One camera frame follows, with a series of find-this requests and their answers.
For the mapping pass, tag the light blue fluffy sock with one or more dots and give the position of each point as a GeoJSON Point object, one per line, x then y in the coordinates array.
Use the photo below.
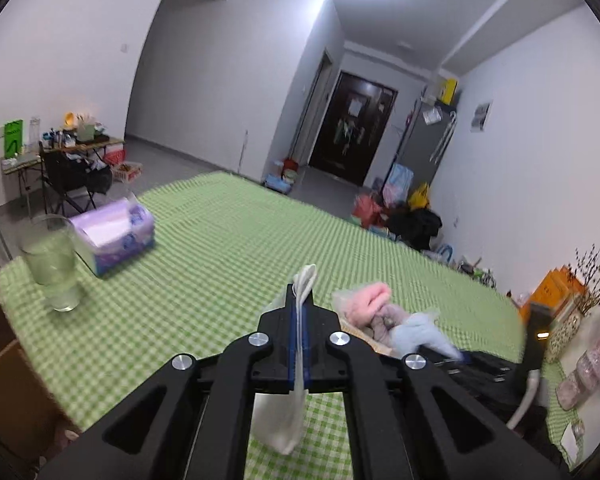
{"type": "Point", "coordinates": [420, 335]}

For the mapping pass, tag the dark entrance door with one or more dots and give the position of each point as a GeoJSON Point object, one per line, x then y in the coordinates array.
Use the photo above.
{"type": "Point", "coordinates": [350, 130]}

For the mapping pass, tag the glass of water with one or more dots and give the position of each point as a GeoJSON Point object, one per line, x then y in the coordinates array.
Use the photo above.
{"type": "Point", "coordinates": [52, 270]}

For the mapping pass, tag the small folding table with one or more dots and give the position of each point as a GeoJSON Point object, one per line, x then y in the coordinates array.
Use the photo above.
{"type": "Point", "coordinates": [80, 146]}

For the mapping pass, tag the small pink glass jar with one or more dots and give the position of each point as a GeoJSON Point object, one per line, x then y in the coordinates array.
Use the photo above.
{"type": "Point", "coordinates": [571, 392]}

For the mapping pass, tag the pink fluffy sock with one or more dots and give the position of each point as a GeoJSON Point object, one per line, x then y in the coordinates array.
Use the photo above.
{"type": "Point", "coordinates": [367, 302]}

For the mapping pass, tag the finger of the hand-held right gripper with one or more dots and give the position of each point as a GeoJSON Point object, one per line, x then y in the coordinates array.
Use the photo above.
{"type": "Point", "coordinates": [485, 375]}

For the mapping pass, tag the light blue bag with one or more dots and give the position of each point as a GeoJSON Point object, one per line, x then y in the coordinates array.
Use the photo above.
{"type": "Point", "coordinates": [399, 182]}

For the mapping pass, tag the green paper bag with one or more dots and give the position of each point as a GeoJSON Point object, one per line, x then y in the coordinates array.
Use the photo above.
{"type": "Point", "coordinates": [13, 139]}

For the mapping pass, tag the black bag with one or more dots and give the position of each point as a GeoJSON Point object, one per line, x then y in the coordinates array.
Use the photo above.
{"type": "Point", "coordinates": [415, 227]}

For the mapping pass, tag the white paper card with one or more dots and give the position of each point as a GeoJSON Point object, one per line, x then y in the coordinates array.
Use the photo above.
{"type": "Point", "coordinates": [574, 442]}

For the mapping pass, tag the brown wooden chair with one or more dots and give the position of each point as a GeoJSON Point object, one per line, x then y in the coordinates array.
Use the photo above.
{"type": "Point", "coordinates": [15, 400]}

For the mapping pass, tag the green checkered tablecloth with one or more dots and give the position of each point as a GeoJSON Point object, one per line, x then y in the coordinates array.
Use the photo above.
{"type": "Point", "coordinates": [205, 240]}

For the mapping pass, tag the orange box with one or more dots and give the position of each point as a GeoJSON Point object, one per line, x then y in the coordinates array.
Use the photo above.
{"type": "Point", "coordinates": [555, 290]}

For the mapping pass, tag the clear plastic bottle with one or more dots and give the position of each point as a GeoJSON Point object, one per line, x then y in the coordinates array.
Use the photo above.
{"type": "Point", "coordinates": [35, 135]}

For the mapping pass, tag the yellow box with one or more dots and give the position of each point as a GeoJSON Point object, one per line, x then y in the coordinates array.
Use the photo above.
{"type": "Point", "coordinates": [448, 91]}

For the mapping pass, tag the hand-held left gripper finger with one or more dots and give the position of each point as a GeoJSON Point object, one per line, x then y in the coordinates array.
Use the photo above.
{"type": "Point", "coordinates": [292, 350]}
{"type": "Point", "coordinates": [305, 350]}

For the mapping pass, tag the grey purple fluffy sock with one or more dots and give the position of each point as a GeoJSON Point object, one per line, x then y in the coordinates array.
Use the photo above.
{"type": "Point", "coordinates": [392, 322]}

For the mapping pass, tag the black folding chair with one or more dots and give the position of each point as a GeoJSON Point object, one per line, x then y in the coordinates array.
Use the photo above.
{"type": "Point", "coordinates": [70, 175]}

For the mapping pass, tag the box of fruit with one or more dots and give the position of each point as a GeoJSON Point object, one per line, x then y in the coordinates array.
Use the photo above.
{"type": "Point", "coordinates": [127, 171]}

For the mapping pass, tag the dried flower branches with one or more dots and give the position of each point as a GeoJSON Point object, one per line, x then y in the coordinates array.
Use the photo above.
{"type": "Point", "coordinates": [597, 285]}

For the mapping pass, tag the red plastic bag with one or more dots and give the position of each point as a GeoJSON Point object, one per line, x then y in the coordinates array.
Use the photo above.
{"type": "Point", "coordinates": [370, 210]}

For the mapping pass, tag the yellow bag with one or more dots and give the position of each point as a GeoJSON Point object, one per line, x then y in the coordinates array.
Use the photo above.
{"type": "Point", "coordinates": [419, 197]}

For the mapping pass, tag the wall poster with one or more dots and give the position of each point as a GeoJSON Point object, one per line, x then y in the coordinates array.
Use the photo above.
{"type": "Point", "coordinates": [481, 116]}

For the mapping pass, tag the yellow desk lamp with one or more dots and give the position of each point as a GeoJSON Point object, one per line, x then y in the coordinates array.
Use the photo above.
{"type": "Point", "coordinates": [69, 120]}

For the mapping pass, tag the patterned vase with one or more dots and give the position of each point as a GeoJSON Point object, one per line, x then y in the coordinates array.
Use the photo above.
{"type": "Point", "coordinates": [562, 335]}

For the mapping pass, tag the pet feeder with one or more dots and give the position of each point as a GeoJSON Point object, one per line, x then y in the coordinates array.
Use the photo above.
{"type": "Point", "coordinates": [282, 177]}

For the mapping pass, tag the purple tissue box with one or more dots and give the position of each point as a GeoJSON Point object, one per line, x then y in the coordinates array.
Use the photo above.
{"type": "Point", "coordinates": [115, 240]}

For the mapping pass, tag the red basket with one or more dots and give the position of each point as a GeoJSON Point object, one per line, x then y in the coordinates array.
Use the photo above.
{"type": "Point", "coordinates": [115, 157]}

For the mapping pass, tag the grey refrigerator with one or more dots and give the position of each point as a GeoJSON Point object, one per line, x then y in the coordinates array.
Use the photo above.
{"type": "Point", "coordinates": [422, 155]}

